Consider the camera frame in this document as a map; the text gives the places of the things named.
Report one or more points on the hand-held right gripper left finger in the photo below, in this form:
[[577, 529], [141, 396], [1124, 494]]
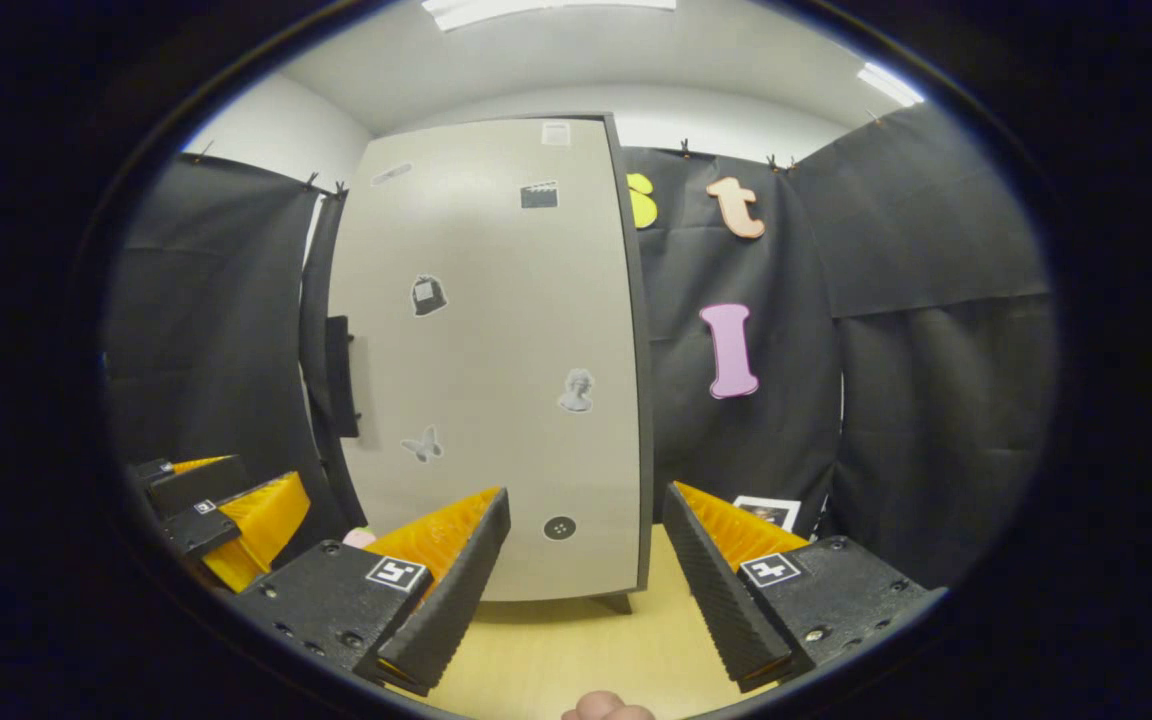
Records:
[[446, 600]]

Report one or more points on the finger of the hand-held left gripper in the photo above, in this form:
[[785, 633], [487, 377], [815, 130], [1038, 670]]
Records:
[[256, 525], [196, 485]]

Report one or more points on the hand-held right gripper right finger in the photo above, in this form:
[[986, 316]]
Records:
[[726, 600]]

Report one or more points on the grey cabinet door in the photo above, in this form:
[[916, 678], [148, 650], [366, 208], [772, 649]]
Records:
[[496, 350]]

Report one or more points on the white portrait book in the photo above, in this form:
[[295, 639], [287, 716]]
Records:
[[768, 512]]

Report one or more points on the black backdrop cloth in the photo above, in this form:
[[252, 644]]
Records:
[[936, 350]]

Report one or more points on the ceiling light panel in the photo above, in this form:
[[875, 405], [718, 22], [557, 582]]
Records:
[[891, 84], [546, 10]]

